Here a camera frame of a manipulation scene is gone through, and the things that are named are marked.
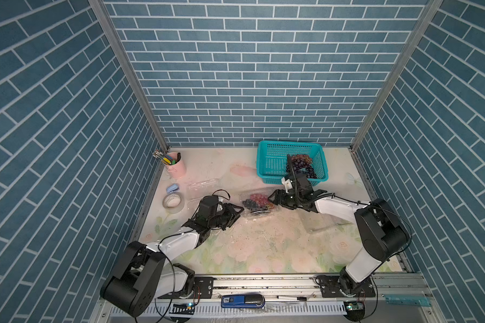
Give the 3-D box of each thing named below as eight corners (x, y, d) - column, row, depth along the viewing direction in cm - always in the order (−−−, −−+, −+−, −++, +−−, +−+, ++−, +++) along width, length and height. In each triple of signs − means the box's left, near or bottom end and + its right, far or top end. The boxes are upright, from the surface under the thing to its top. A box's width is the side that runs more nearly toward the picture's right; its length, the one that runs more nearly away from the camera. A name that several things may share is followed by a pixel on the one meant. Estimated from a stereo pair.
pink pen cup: (169, 179, 108) (161, 163, 98) (173, 165, 114) (166, 149, 104) (184, 179, 108) (177, 163, 98) (187, 165, 114) (181, 150, 104)
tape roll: (161, 213, 95) (159, 210, 93) (167, 196, 101) (164, 192, 99) (181, 213, 95) (179, 210, 93) (186, 196, 101) (184, 192, 99)
